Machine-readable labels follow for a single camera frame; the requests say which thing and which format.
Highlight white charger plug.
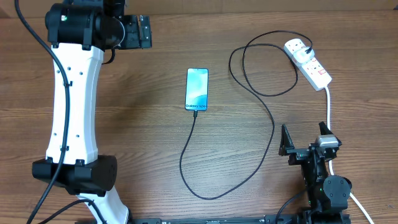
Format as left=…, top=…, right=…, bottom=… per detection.
left=293, top=47, right=315, bottom=67

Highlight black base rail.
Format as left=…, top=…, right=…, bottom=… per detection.
left=74, top=213, right=352, bottom=224

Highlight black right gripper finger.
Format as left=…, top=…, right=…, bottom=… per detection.
left=279, top=124, right=295, bottom=156
left=318, top=121, right=333, bottom=135

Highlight white power strip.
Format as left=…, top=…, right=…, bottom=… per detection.
left=284, top=39, right=332, bottom=91

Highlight black USB charging cable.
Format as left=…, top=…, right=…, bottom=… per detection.
left=179, top=30, right=313, bottom=200

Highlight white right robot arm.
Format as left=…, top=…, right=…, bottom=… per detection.
left=274, top=122, right=352, bottom=223

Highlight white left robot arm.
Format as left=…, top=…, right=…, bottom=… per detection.
left=32, top=0, right=152, bottom=223

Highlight white power strip cord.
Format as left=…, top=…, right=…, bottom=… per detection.
left=324, top=86, right=376, bottom=224

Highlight black smartphone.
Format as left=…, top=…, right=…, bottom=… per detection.
left=185, top=68, right=209, bottom=111

